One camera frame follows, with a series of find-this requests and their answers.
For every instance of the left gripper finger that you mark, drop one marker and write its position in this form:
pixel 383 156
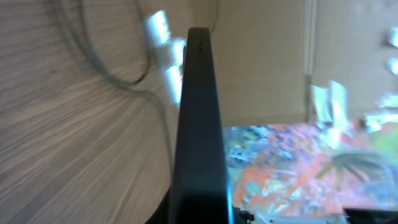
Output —
pixel 161 214

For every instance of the blue Samsung Galaxy smartphone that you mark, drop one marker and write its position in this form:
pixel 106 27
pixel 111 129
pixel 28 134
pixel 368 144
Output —
pixel 199 192

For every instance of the colourful painted mat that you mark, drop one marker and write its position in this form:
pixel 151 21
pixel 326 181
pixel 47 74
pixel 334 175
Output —
pixel 291 169

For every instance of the white power strip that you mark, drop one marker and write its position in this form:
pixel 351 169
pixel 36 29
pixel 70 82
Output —
pixel 167 52

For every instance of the brown cardboard panel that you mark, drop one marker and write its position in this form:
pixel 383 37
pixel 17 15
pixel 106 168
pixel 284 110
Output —
pixel 267 54

